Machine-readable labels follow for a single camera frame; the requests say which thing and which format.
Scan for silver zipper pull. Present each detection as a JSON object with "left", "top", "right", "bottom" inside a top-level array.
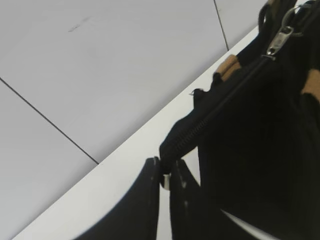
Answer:
[{"left": 263, "top": 4, "right": 304, "bottom": 61}]

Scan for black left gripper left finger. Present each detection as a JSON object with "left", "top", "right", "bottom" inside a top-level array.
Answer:
[{"left": 77, "top": 157, "right": 160, "bottom": 240}]

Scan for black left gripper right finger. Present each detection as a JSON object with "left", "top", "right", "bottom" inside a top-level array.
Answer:
[{"left": 169, "top": 159, "right": 253, "bottom": 240}]

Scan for black tote bag tan handles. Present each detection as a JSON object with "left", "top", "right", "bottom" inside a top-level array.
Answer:
[{"left": 159, "top": 0, "right": 320, "bottom": 240}]

